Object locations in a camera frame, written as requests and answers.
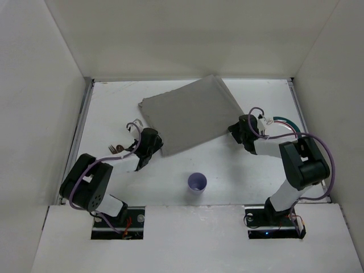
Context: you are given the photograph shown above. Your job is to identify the left aluminium table rail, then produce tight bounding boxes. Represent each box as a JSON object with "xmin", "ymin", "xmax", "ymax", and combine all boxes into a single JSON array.
[{"xmin": 58, "ymin": 78, "xmax": 95, "ymax": 205}]

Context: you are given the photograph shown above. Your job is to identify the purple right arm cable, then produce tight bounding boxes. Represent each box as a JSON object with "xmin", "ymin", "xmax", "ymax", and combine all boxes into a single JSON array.
[{"xmin": 247, "ymin": 106, "xmax": 336, "ymax": 238}]

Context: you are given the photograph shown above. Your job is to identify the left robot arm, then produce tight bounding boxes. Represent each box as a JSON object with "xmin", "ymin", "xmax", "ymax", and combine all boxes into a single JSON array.
[{"xmin": 59, "ymin": 127, "xmax": 163, "ymax": 225}]

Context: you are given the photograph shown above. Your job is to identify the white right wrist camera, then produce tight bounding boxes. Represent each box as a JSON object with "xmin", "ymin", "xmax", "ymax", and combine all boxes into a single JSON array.
[{"xmin": 257, "ymin": 114, "xmax": 274, "ymax": 137}]

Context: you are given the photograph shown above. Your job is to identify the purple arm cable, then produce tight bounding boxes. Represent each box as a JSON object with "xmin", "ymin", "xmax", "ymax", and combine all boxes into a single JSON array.
[
  {"xmin": 247, "ymin": 106, "xmax": 336, "ymax": 238},
  {"xmin": 68, "ymin": 122, "xmax": 143, "ymax": 235}
]

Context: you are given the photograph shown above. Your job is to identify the grey cloth placemat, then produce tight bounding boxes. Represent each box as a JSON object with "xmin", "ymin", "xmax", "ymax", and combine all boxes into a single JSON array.
[{"xmin": 139, "ymin": 75, "xmax": 243, "ymax": 157}]

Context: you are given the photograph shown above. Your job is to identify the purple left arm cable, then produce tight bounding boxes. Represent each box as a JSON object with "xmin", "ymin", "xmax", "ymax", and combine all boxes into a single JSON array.
[{"xmin": 68, "ymin": 122, "xmax": 143, "ymax": 235}]

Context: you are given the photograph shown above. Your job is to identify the white front cover board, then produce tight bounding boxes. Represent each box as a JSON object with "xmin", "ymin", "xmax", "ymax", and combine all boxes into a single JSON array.
[{"xmin": 32, "ymin": 204, "xmax": 362, "ymax": 272}]

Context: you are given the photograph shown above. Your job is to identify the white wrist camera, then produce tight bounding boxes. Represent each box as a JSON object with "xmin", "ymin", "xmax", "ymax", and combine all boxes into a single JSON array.
[
  {"xmin": 257, "ymin": 114, "xmax": 274, "ymax": 137},
  {"xmin": 126, "ymin": 118, "xmax": 144, "ymax": 134}
]

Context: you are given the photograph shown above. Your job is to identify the white plate green rim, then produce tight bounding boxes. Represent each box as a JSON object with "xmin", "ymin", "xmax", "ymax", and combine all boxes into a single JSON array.
[{"xmin": 268, "ymin": 116, "xmax": 301, "ymax": 139}]

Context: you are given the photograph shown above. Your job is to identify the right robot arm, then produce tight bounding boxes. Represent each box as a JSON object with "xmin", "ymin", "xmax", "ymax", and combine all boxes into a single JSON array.
[{"xmin": 228, "ymin": 114, "xmax": 334, "ymax": 226}]

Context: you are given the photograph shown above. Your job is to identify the brown wooden spoon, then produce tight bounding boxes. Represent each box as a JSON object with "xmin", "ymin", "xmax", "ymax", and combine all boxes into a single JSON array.
[{"xmin": 116, "ymin": 144, "xmax": 124, "ymax": 153}]

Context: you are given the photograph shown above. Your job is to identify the brown wooden fork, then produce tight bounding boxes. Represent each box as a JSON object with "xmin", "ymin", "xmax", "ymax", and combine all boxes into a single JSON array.
[{"xmin": 108, "ymin": 145, "xmax": 118, "ymax": 154}]

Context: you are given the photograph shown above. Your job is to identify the purple plastic cup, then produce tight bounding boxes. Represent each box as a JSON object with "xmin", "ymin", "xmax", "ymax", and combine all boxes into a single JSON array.
[{"xmin": 187, "ymin": 172, "xmax": 207, "ymax": 195}]

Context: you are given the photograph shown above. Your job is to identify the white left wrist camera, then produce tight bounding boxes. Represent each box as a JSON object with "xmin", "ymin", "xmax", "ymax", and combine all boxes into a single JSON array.
[{"xmin": 126, "ymin": 118, "xmax": 144, "ymax": 134}]

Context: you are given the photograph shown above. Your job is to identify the aluminium table rail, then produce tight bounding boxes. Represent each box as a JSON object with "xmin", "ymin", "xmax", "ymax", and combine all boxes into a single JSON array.
[
  {"xmin": 287, "ymin": 76, "xmax": 332, "ymax": 203},
  {"xmin": 58, "ymin": 78, "xmax": 95, "ymax": 205}
]

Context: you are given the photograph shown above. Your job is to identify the right aluminium table rail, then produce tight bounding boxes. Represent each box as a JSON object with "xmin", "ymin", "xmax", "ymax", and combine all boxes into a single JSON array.
[{"xmin": 287, "ymin": 76, "xmax": 332, "ymax": 203}]

